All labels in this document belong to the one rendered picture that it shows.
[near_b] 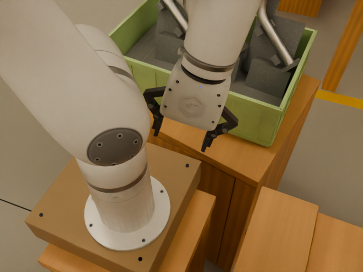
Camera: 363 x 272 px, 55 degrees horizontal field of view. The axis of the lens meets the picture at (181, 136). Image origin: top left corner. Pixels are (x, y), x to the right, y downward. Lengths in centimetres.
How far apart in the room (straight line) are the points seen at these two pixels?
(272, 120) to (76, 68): 71
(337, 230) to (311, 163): 125
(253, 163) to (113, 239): 49
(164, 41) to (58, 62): 89
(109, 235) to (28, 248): 116
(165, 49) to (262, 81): 35
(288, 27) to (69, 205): 82
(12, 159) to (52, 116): 182
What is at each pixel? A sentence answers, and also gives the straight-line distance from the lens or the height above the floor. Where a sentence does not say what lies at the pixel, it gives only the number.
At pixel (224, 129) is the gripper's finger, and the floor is 118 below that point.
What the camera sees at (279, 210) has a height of 90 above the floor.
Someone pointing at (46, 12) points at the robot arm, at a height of 145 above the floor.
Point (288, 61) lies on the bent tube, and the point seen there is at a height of 95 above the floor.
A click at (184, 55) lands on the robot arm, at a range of 53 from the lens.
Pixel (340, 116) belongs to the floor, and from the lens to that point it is 245.
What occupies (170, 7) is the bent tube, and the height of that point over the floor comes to 102.
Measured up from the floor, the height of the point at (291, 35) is 100.
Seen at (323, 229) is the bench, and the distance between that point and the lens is 91.
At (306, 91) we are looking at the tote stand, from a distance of 132.
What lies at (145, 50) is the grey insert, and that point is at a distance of 133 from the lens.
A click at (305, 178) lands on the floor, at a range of 207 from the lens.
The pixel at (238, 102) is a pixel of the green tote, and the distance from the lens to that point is 102.
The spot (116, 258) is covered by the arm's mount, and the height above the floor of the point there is 93.
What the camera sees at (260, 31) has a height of 102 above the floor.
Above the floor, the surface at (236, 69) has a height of 89.
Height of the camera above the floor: 165
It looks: 51 degrees down
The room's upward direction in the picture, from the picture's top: straight up
